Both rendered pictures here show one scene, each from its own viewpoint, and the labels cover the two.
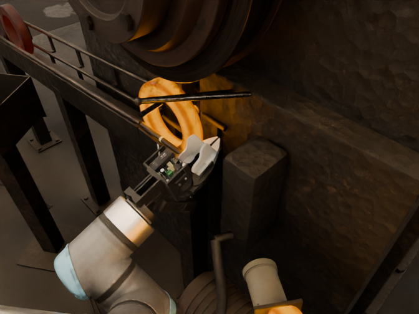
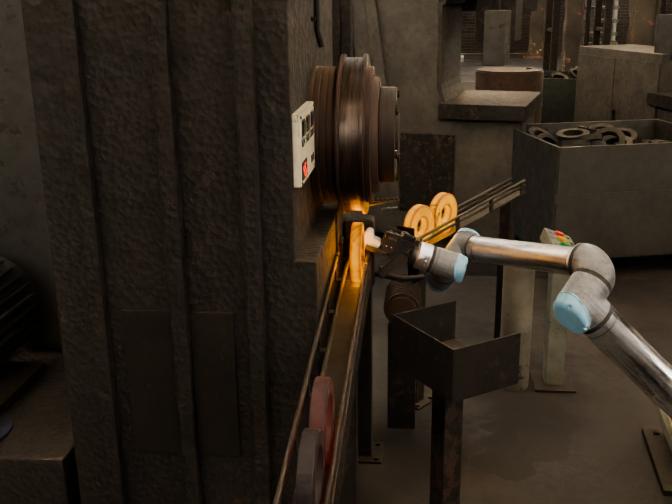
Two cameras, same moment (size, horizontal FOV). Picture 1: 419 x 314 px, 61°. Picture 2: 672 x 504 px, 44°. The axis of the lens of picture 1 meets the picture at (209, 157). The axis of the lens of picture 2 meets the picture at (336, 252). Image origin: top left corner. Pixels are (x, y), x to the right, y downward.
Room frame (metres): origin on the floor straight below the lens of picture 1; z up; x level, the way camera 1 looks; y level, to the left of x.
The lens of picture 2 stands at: (2.24, 1.94, 1.51)
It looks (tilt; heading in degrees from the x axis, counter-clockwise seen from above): 17 degrees down; 230
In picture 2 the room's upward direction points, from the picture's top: 1 degrees counter-clockwise
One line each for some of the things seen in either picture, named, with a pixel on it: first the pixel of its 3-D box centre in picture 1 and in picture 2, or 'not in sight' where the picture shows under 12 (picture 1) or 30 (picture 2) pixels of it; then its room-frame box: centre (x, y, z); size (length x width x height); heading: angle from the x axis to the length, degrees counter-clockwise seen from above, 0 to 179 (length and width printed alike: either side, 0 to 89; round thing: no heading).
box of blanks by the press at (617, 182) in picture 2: not in sight; (607, 191); (-2.03, -0.70, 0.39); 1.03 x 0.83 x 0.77; 149
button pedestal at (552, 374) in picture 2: not in sight; (556, 310); (-0.38, 0.14, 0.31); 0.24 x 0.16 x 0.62; 44
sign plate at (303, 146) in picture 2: not in sight; (304, 142); (0.94, 0.25, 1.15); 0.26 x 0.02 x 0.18; 44
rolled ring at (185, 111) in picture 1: (169, 119); (357, 251); (0.62, 0.09, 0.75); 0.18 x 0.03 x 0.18; 44
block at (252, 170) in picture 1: (252, 196); (359, 251); (0.46, -0.09, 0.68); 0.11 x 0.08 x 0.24; 134
